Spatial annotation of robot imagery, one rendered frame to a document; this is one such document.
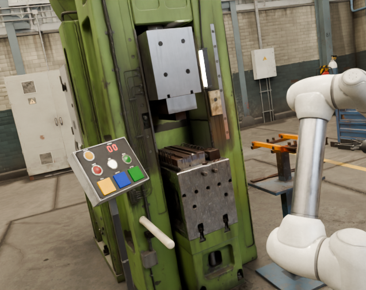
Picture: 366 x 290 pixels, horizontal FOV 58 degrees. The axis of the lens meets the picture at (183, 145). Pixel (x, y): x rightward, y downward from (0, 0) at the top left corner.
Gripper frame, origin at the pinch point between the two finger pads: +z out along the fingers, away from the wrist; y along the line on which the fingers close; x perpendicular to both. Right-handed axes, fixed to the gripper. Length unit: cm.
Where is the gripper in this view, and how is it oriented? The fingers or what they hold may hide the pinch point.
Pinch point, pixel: (339, 142)
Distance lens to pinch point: 206.3
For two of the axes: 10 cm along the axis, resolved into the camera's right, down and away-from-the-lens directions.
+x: -1.6, -9.7, -1.8
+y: 9.1, -2.2, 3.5
